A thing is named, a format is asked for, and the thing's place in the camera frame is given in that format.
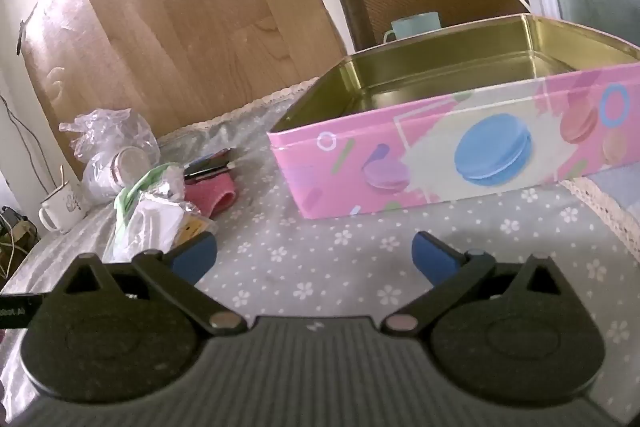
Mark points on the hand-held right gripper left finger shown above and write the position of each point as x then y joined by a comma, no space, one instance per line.
195,254

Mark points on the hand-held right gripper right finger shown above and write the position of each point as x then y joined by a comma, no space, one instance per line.
432,254

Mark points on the pink macaron print tin box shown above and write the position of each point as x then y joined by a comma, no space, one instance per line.
450,157

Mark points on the pink cloth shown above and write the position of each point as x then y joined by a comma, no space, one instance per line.
212,197

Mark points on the green and white plastic packet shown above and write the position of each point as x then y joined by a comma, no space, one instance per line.
145,217

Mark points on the dark flat item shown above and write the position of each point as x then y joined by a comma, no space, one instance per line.
210,164

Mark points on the white enamel mug with spoon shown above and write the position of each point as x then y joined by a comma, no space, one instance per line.
60,207

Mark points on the white round jar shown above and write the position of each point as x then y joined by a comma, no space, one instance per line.
127,164

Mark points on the clear crumpled plastic bag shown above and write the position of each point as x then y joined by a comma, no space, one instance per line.
107,132

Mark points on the teal mug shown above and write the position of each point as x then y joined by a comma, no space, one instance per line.
415,26

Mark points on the wooden board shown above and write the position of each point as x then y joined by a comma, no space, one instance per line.
165,17

